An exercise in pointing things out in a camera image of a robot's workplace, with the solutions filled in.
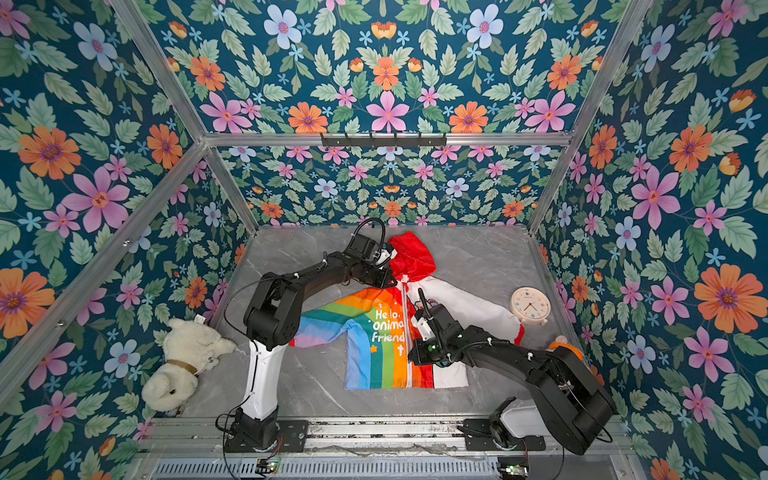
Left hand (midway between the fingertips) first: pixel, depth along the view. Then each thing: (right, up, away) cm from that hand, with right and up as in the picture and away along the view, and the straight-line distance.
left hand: (399, 278), depth 97 cm
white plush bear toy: (-57, -17, -17) cm, 62 cm away
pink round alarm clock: (+43, -8, -2) cm, 44 cm away
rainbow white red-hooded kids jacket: (-14, -12, -7) cm, 20 cm away
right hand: (+4, -20, -13) cm, 24 cm away
